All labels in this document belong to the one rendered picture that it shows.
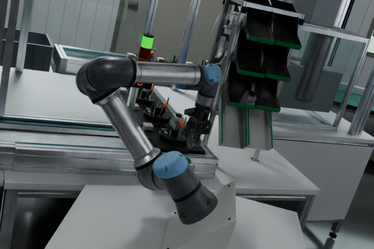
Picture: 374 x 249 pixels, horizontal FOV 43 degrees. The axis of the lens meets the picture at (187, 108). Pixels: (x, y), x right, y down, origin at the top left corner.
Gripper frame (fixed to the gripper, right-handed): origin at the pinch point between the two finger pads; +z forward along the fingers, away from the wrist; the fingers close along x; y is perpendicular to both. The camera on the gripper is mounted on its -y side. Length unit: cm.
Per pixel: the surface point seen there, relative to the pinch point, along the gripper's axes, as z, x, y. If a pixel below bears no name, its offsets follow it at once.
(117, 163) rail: 12.0, -29.7, -2.8
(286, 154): 34, 110, -68
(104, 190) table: 17.9, -36.6, 9.7
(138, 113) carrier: 6.7, -8.1, -48.6
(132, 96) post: -7.3, -18.2, -34.3
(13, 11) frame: -38, -76, -34
